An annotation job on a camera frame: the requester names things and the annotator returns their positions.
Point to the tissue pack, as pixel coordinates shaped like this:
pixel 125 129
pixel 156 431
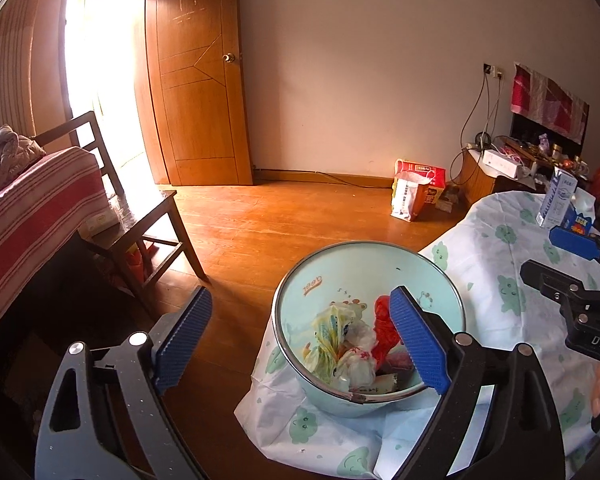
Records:
pixel 97 222

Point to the red striped cloth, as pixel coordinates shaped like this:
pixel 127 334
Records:
pixel 35 215

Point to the red patterned cloth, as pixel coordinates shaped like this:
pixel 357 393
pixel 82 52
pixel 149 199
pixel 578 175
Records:
pixel 550 100

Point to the wooden door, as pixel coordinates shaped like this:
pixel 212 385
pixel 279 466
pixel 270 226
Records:
pixel 200 75

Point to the grey padded jacket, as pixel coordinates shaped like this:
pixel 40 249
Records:
pixel 7 155

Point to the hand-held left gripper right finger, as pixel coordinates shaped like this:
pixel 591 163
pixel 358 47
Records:
pixel 420 345

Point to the tall white milk carton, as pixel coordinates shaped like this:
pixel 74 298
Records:
pixel 557 200

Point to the cream printed plastic bag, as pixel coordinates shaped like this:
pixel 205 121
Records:
pixel 330 340

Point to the white flat box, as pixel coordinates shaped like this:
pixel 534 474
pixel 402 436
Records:
pixel 502 162

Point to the black television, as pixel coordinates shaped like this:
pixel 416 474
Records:
pixel 525 130

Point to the light green trash bin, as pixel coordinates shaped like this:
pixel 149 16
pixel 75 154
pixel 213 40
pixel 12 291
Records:
pixel 360 275

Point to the red gift box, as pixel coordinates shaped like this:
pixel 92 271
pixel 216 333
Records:
pixel 430 180

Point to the red foam net sleeve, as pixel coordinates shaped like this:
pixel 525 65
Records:
pixel 382 325

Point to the wall socket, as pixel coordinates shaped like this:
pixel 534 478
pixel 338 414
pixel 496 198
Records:
pixel 494 70

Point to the pink plastic bag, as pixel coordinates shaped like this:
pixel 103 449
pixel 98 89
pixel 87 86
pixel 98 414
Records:
pixel 397 360

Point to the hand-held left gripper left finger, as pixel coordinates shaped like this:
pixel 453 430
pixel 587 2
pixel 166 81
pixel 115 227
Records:
pixel 180 340

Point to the cluttered wooden cabinet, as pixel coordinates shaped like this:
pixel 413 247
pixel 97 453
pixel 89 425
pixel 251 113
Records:
pixel 480 170

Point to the dark wooden chair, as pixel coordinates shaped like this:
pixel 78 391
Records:
pixel 145 220

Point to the white red print plastic bag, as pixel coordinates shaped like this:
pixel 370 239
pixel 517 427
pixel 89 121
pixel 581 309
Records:
pixel 360 360

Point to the cloud print white tablecloth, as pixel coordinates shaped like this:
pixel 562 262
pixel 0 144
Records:
pixel 500 300

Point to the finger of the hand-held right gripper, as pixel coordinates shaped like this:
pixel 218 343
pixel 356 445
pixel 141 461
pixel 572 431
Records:
pixel 575 244
pixel 555 285

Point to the white paper bag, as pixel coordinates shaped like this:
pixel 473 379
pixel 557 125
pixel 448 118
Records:
pixel 407 197

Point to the blue and white carton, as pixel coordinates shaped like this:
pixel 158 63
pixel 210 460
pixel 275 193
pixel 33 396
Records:
pixel 580 217

